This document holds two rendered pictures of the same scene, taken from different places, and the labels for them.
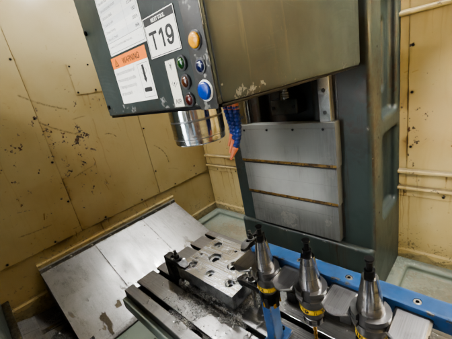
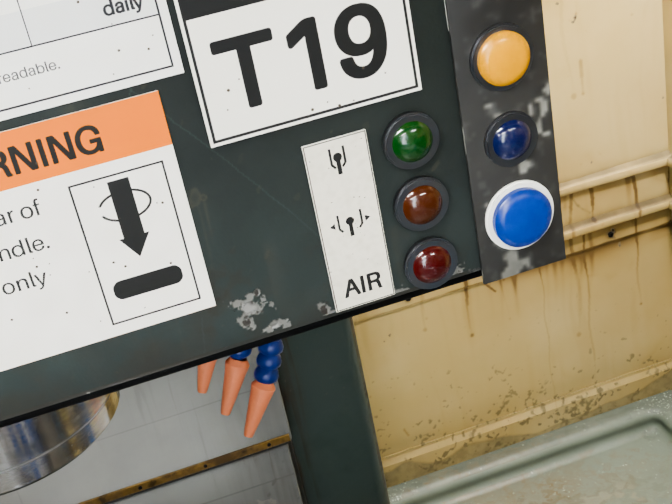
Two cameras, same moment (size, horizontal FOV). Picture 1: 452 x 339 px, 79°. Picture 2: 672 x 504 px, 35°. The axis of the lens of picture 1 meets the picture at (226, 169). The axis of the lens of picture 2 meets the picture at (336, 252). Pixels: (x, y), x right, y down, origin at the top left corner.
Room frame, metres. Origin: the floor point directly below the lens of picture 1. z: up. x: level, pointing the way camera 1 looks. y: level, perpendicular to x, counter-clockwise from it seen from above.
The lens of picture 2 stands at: (0.32, 0.45, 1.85)
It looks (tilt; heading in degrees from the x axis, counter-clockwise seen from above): 27 degrees down; 302
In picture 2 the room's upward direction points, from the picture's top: 12 degrees counter-clockwise
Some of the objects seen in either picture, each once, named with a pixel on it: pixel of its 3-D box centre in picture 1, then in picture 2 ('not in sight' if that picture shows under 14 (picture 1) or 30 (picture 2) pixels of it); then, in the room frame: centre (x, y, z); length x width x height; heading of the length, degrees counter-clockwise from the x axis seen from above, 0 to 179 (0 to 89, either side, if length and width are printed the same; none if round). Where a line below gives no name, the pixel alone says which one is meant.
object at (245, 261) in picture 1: (247, 261); not in sight; (0.56, -0.01, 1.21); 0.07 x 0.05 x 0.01; 133
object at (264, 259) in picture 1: (262, 252); not in sight; (0.52, -0.04, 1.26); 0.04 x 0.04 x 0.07
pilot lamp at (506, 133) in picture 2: (200, 66); (511, 139); (0.49, 0.01, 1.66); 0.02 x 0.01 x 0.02; 43
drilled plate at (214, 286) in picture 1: (224, 266); not in sight; (0.88, 0.08, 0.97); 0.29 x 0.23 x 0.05; 43
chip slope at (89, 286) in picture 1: (151, 262); not in sight; (1.33, 0.51, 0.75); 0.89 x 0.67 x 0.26; 133
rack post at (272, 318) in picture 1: (269, 300); not in sight; (0.59, -0.05, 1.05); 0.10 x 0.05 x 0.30; 133
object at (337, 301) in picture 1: (338, 300); not in sight; (0.39, -0.16, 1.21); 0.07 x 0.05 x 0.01; 133
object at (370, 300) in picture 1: (370, 292); not in sight; (0.35, -0.19, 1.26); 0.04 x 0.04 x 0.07
